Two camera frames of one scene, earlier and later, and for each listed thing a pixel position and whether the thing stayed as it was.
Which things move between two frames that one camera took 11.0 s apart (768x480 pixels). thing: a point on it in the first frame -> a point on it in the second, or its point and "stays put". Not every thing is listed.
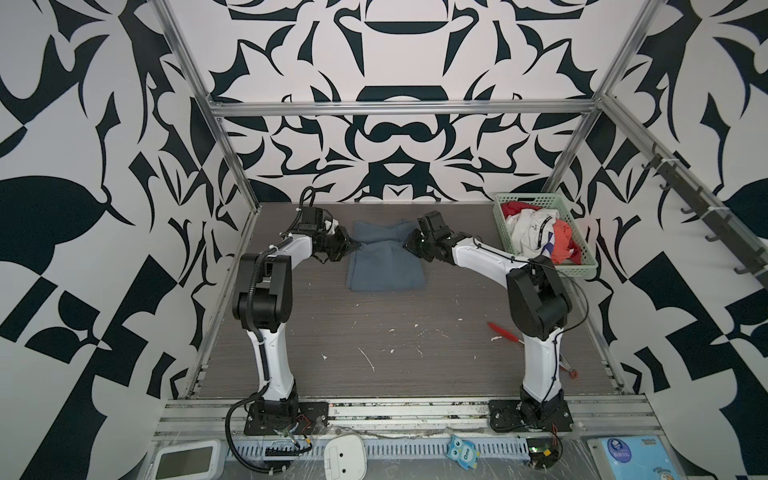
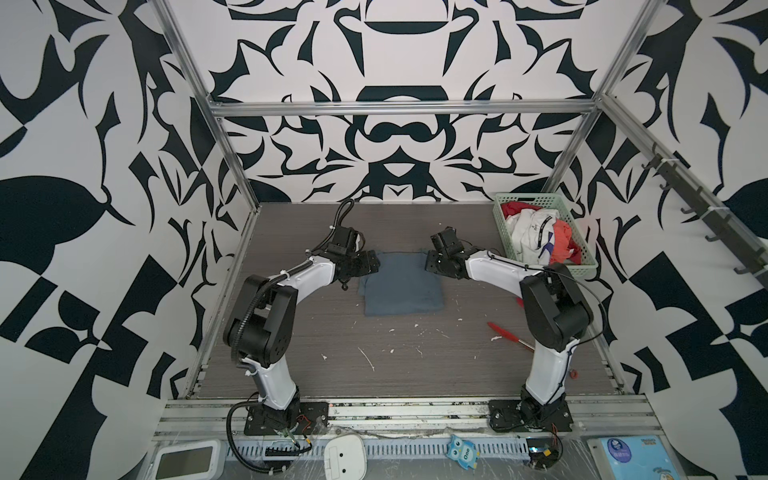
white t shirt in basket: [531, 231] stays put
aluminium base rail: [614, 417] stays put
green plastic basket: [588, 264] stays put
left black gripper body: [337, 246] -> [361, 265]
